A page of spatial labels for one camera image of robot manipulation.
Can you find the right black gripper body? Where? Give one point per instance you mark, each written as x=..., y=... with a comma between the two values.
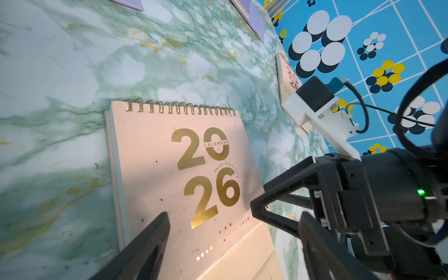
x=388, y=202

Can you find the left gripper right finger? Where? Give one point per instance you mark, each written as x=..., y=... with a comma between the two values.
x=325, y=257

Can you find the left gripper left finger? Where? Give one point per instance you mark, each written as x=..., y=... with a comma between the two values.
x=142, y=258

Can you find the pink calendar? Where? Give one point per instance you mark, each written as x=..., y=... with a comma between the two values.
x=195, y=163
x=288, y=78

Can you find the purple calendar far right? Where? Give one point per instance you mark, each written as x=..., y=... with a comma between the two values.
x=252, y=16

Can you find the purple calendar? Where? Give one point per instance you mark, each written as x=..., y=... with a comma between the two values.
x=133, y=4
x=252, y=16

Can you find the purple calendar middle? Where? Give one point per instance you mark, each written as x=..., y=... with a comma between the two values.
x=133, y=4

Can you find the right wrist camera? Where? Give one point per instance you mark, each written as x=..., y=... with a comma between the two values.
x=313, y=103

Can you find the right aluminium corner post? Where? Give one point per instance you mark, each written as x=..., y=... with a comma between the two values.
x=275, y=6

